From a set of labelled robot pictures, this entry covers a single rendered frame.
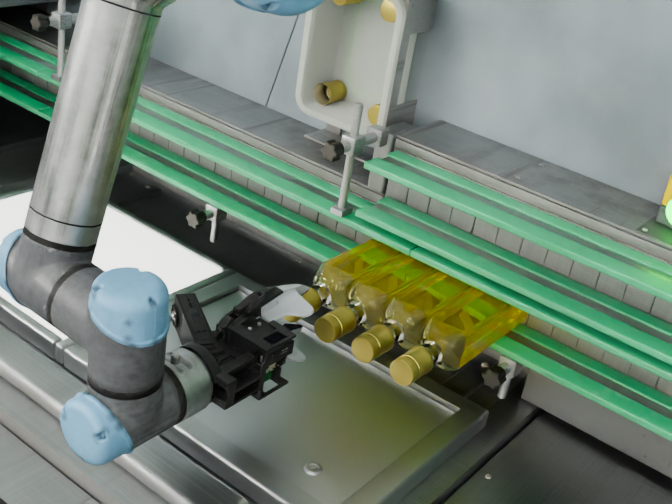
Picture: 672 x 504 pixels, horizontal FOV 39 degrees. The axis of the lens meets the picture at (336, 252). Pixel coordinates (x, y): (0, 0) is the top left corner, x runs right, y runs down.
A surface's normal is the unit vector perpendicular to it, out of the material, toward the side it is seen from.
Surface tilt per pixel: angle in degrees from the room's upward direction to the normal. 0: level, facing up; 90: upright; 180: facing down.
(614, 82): 0
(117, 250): 90
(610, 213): 90
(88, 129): 47
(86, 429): 0
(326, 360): 89
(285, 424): 90
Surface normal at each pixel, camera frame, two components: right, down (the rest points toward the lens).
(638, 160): -0.61, 0.29
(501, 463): 0.15, -0.87
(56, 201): -0.18, 0.20
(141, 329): 0.45, 0.45
